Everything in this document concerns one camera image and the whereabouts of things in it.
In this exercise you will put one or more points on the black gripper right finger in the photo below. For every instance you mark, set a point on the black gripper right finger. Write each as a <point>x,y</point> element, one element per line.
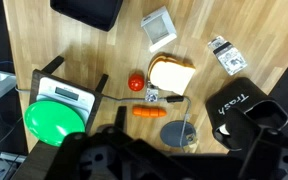
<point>257,156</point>

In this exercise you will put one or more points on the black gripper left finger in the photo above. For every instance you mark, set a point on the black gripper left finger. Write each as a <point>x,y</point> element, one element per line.
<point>65,160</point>

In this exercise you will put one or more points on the dark wooden board panel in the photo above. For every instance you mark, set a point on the dark wooden board panel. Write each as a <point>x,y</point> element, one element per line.
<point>34,163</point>

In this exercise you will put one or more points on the green plastic plate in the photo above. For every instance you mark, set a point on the green plastic plate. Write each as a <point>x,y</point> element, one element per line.
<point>52,121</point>

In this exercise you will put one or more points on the black trash bin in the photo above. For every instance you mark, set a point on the black trash bin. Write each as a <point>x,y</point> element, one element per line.
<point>230,96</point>

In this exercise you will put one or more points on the white kitchen scale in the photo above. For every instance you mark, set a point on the white kitchen scale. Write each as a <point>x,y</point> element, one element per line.
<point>67,91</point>

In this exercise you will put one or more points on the dark wooden small stool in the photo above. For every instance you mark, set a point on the dark wooden small stool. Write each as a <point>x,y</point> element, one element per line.
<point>34,83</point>

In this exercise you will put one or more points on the orange toy carrot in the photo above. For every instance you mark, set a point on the orange toy carrot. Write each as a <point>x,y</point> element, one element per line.
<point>149,112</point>

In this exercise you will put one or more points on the clear glass with label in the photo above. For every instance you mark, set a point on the clear glass with label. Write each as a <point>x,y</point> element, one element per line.
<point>229,56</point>

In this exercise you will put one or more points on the red toy tomato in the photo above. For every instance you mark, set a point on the red toy tomato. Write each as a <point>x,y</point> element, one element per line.
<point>136,82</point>

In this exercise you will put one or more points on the toy bread slice stack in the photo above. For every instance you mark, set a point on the toy bread slice stack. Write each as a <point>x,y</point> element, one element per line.
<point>170,75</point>

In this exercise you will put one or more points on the black fabric tray box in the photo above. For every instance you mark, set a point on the black fabric tray box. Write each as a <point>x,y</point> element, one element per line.
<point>87,11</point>

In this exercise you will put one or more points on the white paper carton box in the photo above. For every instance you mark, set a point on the white paper carton box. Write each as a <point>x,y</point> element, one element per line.
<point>159,28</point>

